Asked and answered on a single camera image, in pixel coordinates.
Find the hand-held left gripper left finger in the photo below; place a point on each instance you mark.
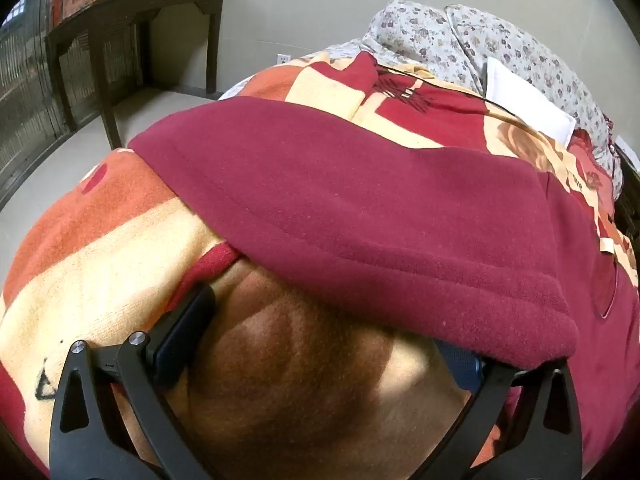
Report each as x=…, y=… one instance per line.
x=175, y=350

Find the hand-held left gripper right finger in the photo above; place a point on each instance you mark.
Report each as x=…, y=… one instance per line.
x=470, y=372

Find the maroon knit garment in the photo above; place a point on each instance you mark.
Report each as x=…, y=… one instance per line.
x=375, y=210

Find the rose printed blanket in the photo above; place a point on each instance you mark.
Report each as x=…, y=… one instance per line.
x=100, y=260

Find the red pillow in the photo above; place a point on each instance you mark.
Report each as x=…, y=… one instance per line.
x=585, y=160

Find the dark wooden headboard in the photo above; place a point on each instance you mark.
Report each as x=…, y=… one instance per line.
x=631, y=185

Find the white pillow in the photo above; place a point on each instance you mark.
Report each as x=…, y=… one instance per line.
x=525, y=105

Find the dark wooden table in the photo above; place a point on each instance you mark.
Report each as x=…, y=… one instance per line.
x=150, y=2

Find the floral quilt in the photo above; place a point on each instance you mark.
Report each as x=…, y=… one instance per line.
x=415, y=25

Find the white wall outlet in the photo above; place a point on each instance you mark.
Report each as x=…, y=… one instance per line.
x=283, y=58

